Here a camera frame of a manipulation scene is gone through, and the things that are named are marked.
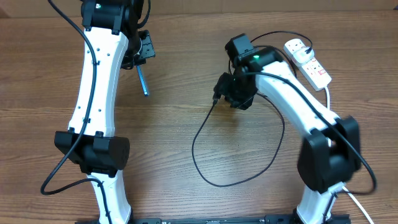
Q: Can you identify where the blue Galaxy smartphone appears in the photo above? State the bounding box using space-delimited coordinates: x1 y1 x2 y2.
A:
136 65 150 96

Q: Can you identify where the black USB charging cable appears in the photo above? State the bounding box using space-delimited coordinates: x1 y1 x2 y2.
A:
191 30 313 188

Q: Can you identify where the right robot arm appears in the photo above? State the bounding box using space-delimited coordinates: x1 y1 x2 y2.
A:
213 34 363 223

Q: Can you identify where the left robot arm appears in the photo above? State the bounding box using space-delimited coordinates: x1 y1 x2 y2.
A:
54 0 155 223

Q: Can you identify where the white charger plug adapter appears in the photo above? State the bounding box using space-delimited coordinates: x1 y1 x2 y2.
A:
293 47 315 67

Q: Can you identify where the white power strip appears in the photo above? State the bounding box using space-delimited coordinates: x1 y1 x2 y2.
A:
284 39 331 91

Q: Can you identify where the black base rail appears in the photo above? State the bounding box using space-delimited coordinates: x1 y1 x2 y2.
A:
74 213 351 224

